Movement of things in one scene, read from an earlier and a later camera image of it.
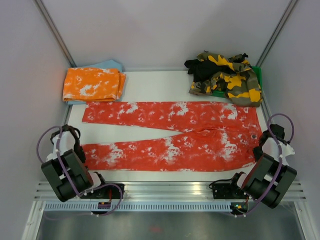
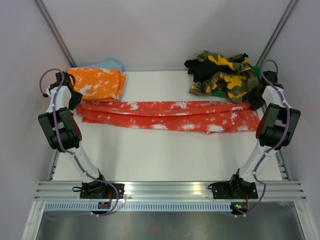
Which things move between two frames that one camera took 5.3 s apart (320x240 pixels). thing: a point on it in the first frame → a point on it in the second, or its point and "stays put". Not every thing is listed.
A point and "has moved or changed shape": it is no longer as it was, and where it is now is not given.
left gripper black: (82, 155) → (78, 97)
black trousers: (202, 70) stays put
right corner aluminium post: (290, 9) stays put
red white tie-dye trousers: (214, 135) has moved or changed shape
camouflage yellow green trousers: (240, 85) stays put
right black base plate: (227, 191) stays put
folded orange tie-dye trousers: (93, 84) stays put
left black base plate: (105, 192) stays put
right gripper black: (256, 153) → (255, 105)
